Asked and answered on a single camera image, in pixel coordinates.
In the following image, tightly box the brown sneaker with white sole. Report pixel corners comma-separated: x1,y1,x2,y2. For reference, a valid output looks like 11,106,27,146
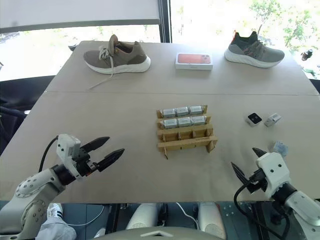
82,34,152,90

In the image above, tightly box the small pale blue object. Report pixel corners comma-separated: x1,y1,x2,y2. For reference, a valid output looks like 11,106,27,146
271,140,289,158

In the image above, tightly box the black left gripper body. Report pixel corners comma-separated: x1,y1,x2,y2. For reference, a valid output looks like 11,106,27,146
72,146,99,177

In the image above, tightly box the green tree outside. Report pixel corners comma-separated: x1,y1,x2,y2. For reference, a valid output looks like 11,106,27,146
249,0,320,49

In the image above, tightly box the white roller blind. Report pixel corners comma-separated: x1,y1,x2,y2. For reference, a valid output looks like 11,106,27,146
0,0,161,35

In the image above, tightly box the grey robot torso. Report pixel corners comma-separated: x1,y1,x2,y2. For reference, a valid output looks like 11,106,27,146
99,225,221,240

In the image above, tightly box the green and white object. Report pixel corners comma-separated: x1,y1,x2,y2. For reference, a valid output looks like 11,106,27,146
303,66,320,76

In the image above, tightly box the small black white cube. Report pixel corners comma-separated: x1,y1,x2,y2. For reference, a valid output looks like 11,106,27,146
247,112,262,128

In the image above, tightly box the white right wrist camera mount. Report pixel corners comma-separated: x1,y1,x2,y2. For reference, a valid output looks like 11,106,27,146
255,151,292,201

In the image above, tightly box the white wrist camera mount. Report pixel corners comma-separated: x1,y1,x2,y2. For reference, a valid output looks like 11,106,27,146
55,133,85,181
255,151,292,201

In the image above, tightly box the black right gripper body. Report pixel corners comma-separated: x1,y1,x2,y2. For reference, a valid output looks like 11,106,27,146
246,168,268,194

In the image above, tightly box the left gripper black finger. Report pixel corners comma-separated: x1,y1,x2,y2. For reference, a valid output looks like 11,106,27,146
95,148,126,173
80,136,111,153

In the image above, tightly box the white robot leg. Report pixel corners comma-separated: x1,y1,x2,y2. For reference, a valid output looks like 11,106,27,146
124,202,162,231
198,201,227,240

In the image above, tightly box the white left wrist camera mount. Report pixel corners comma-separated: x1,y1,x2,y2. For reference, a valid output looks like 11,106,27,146
55,133,85,181

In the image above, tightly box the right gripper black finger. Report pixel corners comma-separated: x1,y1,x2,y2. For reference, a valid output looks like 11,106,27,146
230,161,251,194
251,147,267,159

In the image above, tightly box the wooden slotted rack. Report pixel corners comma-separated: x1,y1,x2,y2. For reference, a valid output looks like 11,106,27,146
156,103,219,160

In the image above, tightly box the grey trouser leg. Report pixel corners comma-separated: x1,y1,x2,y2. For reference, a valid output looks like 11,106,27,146
36,215,77,240

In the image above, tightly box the white right robot leg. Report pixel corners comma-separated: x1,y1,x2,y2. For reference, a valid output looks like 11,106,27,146
198,201,227,240

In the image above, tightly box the white floor cable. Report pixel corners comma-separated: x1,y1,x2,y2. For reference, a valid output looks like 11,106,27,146
175,202,200,230

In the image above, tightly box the white striped person's shoe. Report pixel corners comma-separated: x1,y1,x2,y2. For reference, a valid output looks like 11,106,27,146
46,202,65,221

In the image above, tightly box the small silver white block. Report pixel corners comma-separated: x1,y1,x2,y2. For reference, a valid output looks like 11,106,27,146
264,112,282,128

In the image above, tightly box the grey sneaker with orange laces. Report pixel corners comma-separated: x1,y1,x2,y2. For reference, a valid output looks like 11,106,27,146
223,29,286,69

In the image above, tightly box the white phone box orange print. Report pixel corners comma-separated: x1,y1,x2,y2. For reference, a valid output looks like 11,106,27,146
174,52,214,71

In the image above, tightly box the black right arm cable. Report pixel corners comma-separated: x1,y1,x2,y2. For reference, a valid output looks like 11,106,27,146
233,174,307,240

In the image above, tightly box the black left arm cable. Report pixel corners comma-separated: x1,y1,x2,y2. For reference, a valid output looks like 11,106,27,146
38,136,60,174

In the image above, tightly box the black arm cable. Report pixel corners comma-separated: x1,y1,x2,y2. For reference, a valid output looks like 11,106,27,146
233,174,307,240
38,136,60,174

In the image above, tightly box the black window post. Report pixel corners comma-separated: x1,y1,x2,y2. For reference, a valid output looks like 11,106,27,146
157,0,174,44

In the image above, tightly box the white left robot leg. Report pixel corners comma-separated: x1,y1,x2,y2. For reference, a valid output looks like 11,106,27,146
124,202,162,231

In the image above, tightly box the black chair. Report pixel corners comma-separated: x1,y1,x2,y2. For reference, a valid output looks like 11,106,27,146
0,74,57,156

